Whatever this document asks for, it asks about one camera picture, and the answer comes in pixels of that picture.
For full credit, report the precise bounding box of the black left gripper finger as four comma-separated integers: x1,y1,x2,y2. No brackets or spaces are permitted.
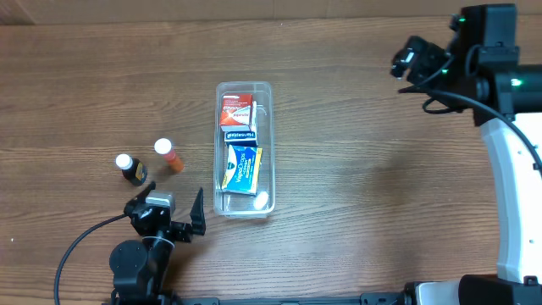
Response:
135,181,156,200
190,188,206,236

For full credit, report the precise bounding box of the blue yellow VapoDrops box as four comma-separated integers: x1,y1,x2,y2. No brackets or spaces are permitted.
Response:
221,145,263,196

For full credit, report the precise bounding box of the clear plastic container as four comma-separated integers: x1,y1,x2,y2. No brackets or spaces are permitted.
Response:
213,81,275,218

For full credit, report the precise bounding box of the white blue Hansaplast box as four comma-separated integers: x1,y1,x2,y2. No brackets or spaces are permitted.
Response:
224,101,258,147

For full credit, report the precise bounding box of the red Panadol box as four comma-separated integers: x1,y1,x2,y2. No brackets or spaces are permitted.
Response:
219,93,253,132

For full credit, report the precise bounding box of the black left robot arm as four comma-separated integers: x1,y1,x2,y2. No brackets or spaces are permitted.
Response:
109,182,206,305

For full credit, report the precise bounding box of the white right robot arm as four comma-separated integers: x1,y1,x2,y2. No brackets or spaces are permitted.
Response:
373,3,541,305

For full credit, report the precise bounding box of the dark Woods syrup bottle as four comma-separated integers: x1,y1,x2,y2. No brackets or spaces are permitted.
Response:
115,153,147,186

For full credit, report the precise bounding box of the orange effervescent tablet tube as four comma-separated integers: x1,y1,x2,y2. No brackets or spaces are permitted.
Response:
154,138,185,173

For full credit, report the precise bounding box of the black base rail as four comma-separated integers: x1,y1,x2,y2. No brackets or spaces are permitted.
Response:
101,290,416,305

